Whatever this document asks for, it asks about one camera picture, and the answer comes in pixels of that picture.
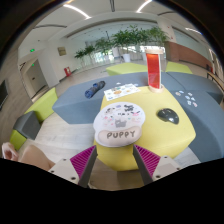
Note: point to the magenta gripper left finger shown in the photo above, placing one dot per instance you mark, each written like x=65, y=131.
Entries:
x=78, y=168

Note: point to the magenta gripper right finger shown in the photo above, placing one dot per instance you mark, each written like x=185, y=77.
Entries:
x=153, y=167

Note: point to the black computer mouse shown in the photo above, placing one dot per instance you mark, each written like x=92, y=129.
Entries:
x=168, y=115

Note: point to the round puppy mouse pad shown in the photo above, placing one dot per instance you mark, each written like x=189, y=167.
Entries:
x=119, y=124

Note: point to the yellow hexagonal ottoman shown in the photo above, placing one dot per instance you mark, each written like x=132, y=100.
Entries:
x=162, y=138

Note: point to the person's bare knee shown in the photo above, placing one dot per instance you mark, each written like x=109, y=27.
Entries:
x=34, y=156

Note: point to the grey cube stool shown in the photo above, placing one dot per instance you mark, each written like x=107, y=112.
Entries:
x=28, y=125

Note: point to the green bench left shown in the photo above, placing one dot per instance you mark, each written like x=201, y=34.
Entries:
x=43, y=106

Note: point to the green bench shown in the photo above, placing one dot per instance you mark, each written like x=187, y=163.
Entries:
x=43, y=106
x=125, y=68

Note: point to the sticker sheet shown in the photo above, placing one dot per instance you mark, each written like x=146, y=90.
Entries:
x=120, y=91

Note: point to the grey curved sofa bench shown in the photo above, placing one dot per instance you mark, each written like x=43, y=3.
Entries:
x=199, y=97

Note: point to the red fire extinguisher box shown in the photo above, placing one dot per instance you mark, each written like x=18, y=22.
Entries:
x=67, y=71

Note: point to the green bench far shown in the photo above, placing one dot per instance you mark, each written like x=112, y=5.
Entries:
x=125, y=68

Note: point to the potted green plant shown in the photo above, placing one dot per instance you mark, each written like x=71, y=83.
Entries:
x=123, y=39

